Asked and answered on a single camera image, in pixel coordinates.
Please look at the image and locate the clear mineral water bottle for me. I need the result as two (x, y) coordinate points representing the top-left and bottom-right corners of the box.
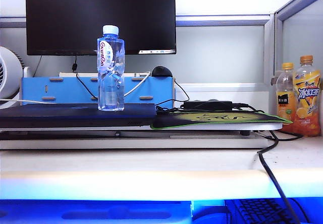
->
(97, 25), (126, 111)

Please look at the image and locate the white laptop stand board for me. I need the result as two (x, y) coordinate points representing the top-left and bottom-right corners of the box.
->
(0, 122), (283, 132)

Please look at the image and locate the dark blue laptop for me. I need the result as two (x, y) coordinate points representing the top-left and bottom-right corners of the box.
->
(0, 103), (157, 129)

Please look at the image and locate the orange juice bottle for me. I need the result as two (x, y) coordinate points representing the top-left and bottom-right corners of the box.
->
(275, 62), (296, 125)

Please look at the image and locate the iced tea bottle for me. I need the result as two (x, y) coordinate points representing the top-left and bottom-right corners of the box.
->
(292, 55), (322, 138)

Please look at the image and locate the black green-edged mouse pad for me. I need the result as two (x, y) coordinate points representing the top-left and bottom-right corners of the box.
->
(150, 109), (293, 130)

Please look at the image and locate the black computer mouse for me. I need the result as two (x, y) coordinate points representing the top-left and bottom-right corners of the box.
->
(151, 66), (174, 78)

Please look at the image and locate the black power adapter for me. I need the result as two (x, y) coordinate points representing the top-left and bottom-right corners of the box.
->
(183, 100), (233, 111)

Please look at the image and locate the white stand base tray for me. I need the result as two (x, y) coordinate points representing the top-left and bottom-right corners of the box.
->
(0, 130), (275, 150)

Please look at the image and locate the blue desk organizer box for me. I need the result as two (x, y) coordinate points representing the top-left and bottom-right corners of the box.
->
(21, 76), (175, 108)

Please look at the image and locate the blue under-desk panel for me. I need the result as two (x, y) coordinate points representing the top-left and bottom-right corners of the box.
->
(0, 200), (191, 224)

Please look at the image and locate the black computer monitor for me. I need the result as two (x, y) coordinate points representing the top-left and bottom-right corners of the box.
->
(25, 0), (177, 56)

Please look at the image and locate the black keyboard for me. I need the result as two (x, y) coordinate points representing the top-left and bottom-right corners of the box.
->
(233, 198), (298, 224)

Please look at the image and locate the white desk fan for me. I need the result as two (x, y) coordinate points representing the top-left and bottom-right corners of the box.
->
(0, 46), (24, 106)

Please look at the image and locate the thin black mouse cable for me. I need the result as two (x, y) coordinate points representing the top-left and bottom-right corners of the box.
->
(155, 79), (190, 114)

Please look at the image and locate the black monitor cable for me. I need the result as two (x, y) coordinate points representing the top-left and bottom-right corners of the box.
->
(72, 55), (99, 101)

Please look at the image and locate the thick black power cable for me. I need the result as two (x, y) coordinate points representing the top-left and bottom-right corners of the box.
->
(232, 102), (301, 224)

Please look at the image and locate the thin black looped cable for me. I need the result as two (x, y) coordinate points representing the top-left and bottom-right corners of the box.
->
(274, 130), (303, 142)

